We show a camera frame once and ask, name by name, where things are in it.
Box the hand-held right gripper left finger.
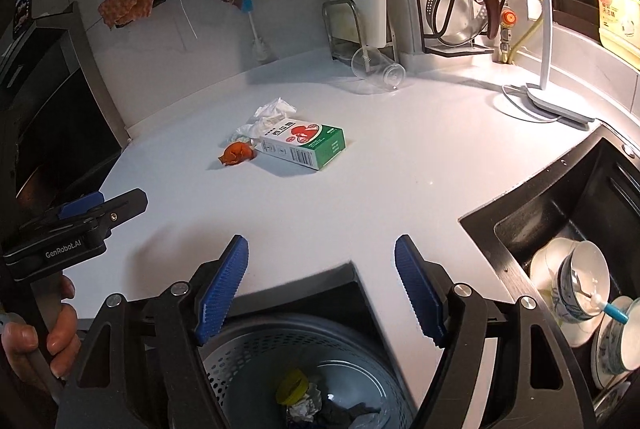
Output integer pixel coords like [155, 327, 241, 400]
[54, 234, 250, 429]

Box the orange peel scrap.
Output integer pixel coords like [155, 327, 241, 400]
[218, 140, 255, 167]

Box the black range hood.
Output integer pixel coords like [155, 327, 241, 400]
[0, 2, 128, 210]

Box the yellow plastic lid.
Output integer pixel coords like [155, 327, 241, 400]
[276, 369, 309, 405]

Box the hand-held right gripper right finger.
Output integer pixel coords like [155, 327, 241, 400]
[394, 234, 598, 429]

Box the blue white bottle brush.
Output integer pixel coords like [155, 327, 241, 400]
[240, 0, 275, 64]

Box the steel board rack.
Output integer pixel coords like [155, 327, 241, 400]
[321, 0, 396, 62]

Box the green white carton box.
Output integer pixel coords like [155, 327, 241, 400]
[256, 120, 346, 171]

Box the clear plastic cup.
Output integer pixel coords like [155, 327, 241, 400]
[350, 46, 407, 94]

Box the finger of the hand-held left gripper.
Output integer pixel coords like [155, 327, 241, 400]
[92, 188, 149, 240]
[20, 190, 106, 230]

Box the grey perforated waste bin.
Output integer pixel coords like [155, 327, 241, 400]
[200, 313, 413, 429]

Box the white lamp cable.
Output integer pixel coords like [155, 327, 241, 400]
[501, 83, 561, 122]

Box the yellow detergent pump bottle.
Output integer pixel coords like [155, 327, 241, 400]
[582, 0, 640, 71]

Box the blue handled spoon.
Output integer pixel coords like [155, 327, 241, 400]
[572, 271, 631, 324]

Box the white plastic strip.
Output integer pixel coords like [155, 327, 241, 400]
[175, 0, 198, 41]

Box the clear plastic bag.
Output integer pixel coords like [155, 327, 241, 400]
[350, 411, 388, 429]

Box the orange dish cloth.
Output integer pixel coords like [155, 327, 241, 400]
[97, 0, 158, 30]

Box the black kitchen sink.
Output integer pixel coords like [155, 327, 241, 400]
[459, 124, 640, 429]

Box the person's left hand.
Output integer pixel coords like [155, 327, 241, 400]
[0, 274, 83, 392]

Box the small black control panel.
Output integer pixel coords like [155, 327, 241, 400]
[11, 0, 36, 37]

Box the white desk lamp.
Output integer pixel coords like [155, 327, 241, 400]
[520, 0, 601, 125]

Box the white bowl with blue pattern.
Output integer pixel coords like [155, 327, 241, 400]
[552, 240, 612, 322]
[591, 296, 640, 390]

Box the pot lid with brown handle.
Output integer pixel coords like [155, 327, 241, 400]
[425, 0, 506, 47]

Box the crumpled clear plastic wrap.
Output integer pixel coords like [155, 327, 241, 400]
[234, 98, 297, 142]

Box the gas pipe with red valve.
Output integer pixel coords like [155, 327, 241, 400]
[497, 0, 546, 65]

